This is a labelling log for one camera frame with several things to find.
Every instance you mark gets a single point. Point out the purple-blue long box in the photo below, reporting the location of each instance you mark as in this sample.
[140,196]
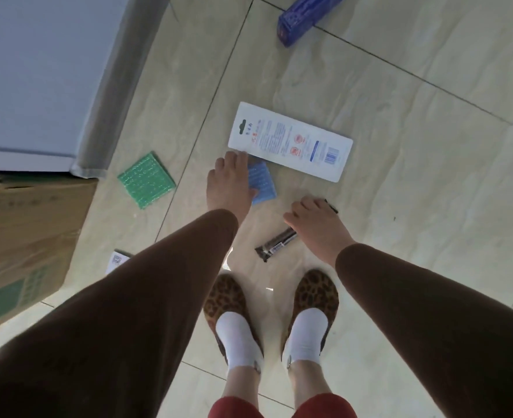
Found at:
[306,15]

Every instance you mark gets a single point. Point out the person's left forearm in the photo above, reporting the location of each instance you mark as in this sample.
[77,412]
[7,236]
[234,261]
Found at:
[108,335]

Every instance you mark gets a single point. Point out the right white sock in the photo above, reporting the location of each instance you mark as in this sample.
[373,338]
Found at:
[306,335]

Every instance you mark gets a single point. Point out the green square pack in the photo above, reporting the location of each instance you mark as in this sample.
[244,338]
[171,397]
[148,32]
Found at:
[146,180]

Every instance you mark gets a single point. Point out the white long card blue print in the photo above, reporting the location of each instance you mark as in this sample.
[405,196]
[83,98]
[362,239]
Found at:
[291,141]

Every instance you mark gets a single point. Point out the person's leg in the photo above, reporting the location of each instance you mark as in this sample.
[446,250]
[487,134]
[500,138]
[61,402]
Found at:
[313,387]
[239,391]

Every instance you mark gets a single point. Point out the white card with code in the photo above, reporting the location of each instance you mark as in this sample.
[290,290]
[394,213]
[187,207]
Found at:
[117,260]

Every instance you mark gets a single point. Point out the left white sock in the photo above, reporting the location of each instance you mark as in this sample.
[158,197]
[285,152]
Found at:
[238,339]

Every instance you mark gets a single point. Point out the left leopard print slipper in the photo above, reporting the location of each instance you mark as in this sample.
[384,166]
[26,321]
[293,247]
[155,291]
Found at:
[223,296]

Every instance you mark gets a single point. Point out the person's right forearm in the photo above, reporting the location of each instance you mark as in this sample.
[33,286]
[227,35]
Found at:
[435,330]

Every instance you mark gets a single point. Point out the dark brown stick sachet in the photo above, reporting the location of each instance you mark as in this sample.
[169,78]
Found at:
[276,245]

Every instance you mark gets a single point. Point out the white sock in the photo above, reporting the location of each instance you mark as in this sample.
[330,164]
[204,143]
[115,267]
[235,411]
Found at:
[306,335]
[238,339]

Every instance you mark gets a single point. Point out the brown cardboard box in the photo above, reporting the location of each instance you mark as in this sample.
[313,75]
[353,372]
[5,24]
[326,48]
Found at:
[25,230]

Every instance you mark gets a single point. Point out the person's right leg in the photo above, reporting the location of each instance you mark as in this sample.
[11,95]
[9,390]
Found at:
[313,387]

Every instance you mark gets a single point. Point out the person's right hand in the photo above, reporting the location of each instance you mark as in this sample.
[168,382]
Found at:
[319,230]

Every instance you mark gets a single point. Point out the blue square pack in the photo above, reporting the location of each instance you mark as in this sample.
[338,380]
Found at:
[263,182]

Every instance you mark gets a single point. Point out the person's left leg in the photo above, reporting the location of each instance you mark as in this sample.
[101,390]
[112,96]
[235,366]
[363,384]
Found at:
[239,391]

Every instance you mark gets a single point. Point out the right leopard print slipper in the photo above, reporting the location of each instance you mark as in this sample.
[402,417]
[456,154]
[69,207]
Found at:
[317,289]

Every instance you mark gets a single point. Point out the leopard print slipper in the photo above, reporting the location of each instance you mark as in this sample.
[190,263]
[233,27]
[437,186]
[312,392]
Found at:
[223,296]
[317,289]

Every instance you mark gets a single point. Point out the person's left hand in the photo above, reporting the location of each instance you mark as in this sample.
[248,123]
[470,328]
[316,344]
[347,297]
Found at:
[228,187]

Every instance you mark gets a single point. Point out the pale grey cabinet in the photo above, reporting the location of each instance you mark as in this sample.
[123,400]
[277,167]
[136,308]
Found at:
[34,73]

